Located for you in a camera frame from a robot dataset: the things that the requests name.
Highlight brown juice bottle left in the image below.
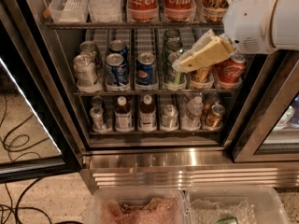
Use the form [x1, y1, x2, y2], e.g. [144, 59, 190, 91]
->
[115, 96, 133, 131]

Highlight green can middle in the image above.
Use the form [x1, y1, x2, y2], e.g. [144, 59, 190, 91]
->
[164, 40, 183, 58]

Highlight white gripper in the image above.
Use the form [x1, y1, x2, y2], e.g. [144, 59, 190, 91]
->
[172, 0, 277, 73]

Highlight blue pepsi can left front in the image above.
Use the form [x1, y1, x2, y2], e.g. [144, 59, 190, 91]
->
[106, 53, 129, 87]

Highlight right glass fridge door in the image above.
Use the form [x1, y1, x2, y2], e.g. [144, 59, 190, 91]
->
[233, 51, 299, 162]

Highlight green can front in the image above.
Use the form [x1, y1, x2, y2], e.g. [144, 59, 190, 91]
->
[164, 52, 184, 85]

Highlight clear bin with pink wrap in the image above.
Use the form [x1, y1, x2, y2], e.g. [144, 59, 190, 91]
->
[88, 186, 187, 224]

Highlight gold can bottom front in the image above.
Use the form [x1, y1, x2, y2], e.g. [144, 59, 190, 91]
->
[205, 104, 225, 128]

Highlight blue pepsi can left rear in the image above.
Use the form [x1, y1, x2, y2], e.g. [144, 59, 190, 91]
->
[109, 39, 128, 59]

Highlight clear bin with bubble wrap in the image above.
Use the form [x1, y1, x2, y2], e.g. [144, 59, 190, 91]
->
[186, 185, 291, 224]

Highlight brown juice bottle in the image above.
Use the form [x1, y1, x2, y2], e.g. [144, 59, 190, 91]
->
[139, 94, 156, 132]
[115, 96, 133, 131]

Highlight green can rear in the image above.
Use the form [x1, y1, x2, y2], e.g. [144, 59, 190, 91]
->
[163, 29, 181, 44]

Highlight open glass fridge door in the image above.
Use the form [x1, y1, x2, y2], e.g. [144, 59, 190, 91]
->
[0, 0, 81, 184]

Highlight silver can bottom middle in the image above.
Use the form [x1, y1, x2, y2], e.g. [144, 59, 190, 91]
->
[162, 105, 178, 130]

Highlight blue pepsi can middle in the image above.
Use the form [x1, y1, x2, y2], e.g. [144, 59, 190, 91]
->
[135, 52, 157, 86]

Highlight gold can middle shelf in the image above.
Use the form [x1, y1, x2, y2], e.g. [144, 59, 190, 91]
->
[191, 67, 211, 83]

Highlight clear water bottle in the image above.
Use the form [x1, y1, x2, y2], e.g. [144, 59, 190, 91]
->
[183, 96, 203, 131]

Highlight stainless steel fridge cabinet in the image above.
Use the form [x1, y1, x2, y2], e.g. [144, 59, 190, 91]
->
[12, 0, 299, 195]

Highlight white silver can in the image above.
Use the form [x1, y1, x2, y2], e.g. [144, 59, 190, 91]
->
[79, 41, 102, 65]
[73, 54, 98, 87]

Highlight empty clear tray top shelf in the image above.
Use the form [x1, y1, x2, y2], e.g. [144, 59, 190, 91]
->
[49, 0, 89, 23]

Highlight gold patterned can top shelf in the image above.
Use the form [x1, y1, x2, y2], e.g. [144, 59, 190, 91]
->
[201, 0, 228, 21]

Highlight white silver can front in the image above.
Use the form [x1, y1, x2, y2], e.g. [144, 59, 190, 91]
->
[73, 54, 98, 87]

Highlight silver can bottom left rear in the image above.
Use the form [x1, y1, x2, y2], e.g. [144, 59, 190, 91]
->
[91, 95, 105, 107]

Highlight brown juice bottle right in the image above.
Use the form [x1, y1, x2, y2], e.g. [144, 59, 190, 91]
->
[139, 94, 156, 132]

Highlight red coke can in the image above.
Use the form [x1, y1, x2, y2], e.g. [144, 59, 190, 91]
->
[219, 52, 247, 84]
[128, 0, 157, 22]
[164, 0, 192, 21]

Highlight black floor cable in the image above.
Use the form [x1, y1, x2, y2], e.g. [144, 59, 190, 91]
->
[0, 93, 83, 224]

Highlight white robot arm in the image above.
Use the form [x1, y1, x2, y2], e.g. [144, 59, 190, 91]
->
[172, 0, 299, 73]

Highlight red coke can front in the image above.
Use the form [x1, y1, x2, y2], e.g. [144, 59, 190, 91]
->
[219, 52, 247, 84]

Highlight silver can bottom left front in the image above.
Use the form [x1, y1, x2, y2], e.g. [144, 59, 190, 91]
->
[90, 106, 107, 130]

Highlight gold can bottom rear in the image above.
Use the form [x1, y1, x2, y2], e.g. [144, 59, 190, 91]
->
[203, 92, 220, 116]

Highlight white silver can rear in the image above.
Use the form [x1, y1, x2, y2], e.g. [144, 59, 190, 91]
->
[79, 41, 102, 65]

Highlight blue pepsi can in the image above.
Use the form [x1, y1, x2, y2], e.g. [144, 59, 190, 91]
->
[109, 39, 128, 59]
[135, 52, 157, 86]
[106, 53, 129, 87]

